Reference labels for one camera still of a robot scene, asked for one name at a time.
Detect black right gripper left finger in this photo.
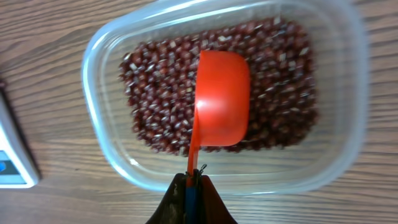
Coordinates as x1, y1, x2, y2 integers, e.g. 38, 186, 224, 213
146, 173, 187, 224

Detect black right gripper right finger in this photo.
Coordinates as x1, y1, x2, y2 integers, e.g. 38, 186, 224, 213
197, 171, 237, 224

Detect red measuring scoop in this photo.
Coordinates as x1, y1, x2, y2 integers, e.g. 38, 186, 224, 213
185, 50, 250, 223

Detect white digital kitchen scale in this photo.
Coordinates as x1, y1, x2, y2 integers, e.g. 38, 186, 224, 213
1, 87, 40, 189

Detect red adzuki beans in container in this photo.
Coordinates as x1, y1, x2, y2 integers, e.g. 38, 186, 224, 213
119, 17, 319, 156

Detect clear plastic food container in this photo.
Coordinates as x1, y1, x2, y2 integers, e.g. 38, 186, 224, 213
81, 0, 369, 195

